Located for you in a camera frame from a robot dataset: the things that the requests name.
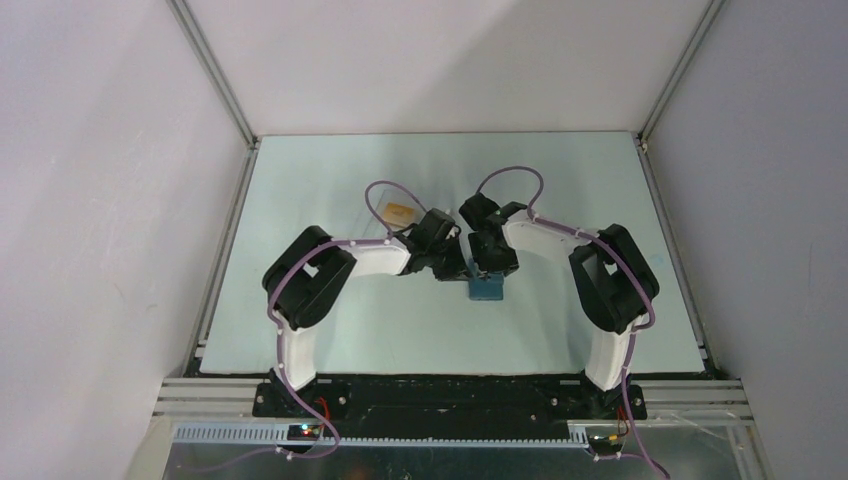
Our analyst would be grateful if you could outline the right controller board with leds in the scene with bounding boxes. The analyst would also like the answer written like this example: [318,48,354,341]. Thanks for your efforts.
[587,434,626,459]

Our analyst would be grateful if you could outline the clear acrylic card box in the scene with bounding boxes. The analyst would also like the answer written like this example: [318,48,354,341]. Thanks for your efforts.
[365,184,425,235]

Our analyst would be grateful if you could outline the right aluminium frame post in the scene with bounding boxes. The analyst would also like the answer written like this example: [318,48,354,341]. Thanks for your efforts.
[638,0,728,144]

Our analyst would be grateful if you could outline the left aluminium frame post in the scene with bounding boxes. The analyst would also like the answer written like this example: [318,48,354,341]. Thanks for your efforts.
[166,0,257,149]

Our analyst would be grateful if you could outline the left controller board with leds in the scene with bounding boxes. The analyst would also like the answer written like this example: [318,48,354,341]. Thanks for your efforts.
[286,424,323,442]

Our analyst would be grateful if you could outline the gold card in box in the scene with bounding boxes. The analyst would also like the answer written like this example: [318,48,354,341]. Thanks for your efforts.
[381,202,417,227]

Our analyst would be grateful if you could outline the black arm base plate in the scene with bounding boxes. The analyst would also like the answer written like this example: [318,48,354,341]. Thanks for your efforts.
[253,372,646,421]

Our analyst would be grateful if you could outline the aluminium frame post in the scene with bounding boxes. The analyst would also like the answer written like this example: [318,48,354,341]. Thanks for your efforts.
[638,0,728,144]
[166,0,257,149]

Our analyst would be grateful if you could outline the controller board with leds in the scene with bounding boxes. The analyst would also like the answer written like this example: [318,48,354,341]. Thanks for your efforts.
[587,434,626,459]
[286,424,323,442]

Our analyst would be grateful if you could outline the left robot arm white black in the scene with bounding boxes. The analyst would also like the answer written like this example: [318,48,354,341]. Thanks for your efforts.
[261,209,470,417]

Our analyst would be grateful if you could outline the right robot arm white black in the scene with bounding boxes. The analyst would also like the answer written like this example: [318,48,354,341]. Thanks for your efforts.
[459,193,660,418]

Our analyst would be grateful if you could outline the grey slotted cable duct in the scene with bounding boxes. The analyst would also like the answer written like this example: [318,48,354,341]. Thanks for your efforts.
[173,423,590,450]

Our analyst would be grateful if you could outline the blue leather card holder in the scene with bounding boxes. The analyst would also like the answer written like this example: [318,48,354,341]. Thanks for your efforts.
[468,260,505,302]

